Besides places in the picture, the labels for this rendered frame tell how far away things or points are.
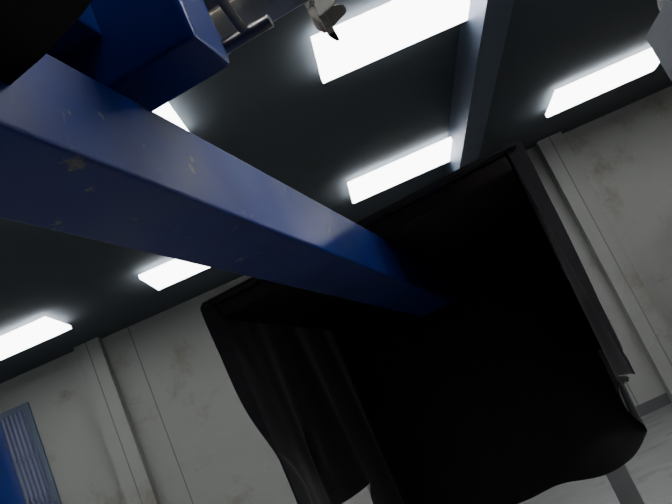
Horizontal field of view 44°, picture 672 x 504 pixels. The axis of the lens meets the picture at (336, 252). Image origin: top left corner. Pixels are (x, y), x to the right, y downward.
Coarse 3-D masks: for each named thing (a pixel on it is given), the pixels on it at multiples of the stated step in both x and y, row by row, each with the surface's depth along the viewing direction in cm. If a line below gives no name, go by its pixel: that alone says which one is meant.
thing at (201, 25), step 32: (96, 0) 49; (128, 0) 48; (160, 0) 47; (192, 0) 49; (96, 32) 47; (128, 32) 48; (160, 32) 47; (192, 32) 46; (96, 64) 48; (128, 64) 47; (160, 64) 47; (192, 64) 49; (224, 64) 50; (128, 96) 49; (160, 96) 51
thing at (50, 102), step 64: (64, 64) 41; (0, 128) 34; (64, 128) 38; (128, 128) 45; (0, 192) 38; (64, 192) 41; (128, 192) 44; (192, 192) 49; (256, 192) 61; (192, 256) 58; (256, 256) 65; (320, 256) 73; (384, 256) 96
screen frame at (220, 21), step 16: (240, 0) 82; (256, 0) 82; (272, 0) 82; (288, 0) 82; (304, 0) 82; (224, 16) 83; (240, 16) 83; (256, 16) 83; (272, 16) 83; (224, 32) 84
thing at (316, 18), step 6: (312, 0) 167; (318, 0) 166; (324, 0) 165; (330, 0) 165; (318, 6) 165; (324, 6) 165; (330, 6) 164; (312, 12) 164; (318, 12) 165; (324, 12) 164; (312, 18) 165; (318, 18) 164; (318, 24) 164; (324, 30) 164
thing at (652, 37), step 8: (664, 8) 149; (664, 16) 150; (656, 24) 154; (664, 24) 151; (648, 32) 158; (656, 32) 155; (664, 32) 152; (648, 40) 159; (656, 40) 156; (664, 40) 153; (656, 48) 158; (664, 48) 155; (664, 56) 156; (664, 64) 157
